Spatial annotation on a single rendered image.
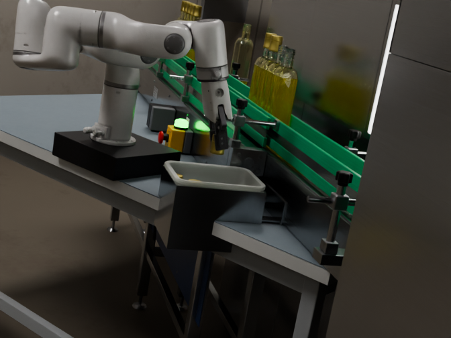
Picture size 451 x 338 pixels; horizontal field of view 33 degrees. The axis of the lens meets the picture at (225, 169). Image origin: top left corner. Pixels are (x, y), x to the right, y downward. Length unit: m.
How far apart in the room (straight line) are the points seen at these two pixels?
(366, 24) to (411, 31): 0.91
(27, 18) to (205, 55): 0.43
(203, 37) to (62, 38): 0.31
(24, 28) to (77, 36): 0.15
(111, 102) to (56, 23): 0.37
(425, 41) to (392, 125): 0.13
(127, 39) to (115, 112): 0.39
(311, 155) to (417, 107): 0.77
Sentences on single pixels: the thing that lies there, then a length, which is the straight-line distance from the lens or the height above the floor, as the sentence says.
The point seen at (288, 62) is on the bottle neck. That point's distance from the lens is 2.08.
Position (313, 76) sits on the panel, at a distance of 2.23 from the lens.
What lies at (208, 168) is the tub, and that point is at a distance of 1.92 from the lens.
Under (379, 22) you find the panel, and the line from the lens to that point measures 1.91.
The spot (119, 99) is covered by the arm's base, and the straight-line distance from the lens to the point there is 2.07.
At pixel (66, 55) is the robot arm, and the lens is 1.78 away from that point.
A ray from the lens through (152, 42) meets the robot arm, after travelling 1.72.
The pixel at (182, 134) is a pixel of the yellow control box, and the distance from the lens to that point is 2.34.
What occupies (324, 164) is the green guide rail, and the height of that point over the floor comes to 0.94.
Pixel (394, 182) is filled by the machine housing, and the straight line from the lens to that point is 1.06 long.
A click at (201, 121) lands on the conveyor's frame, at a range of 2.28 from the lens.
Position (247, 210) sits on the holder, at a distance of 1.81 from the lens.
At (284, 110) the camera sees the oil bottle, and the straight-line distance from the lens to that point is 2.09.
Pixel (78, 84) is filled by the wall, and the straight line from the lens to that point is 5.30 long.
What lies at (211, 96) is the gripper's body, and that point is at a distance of 1.77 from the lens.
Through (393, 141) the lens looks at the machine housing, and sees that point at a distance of 1.07.
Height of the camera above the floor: 1.31
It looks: 14 degrees down
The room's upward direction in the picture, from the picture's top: 10 degrees clockwise
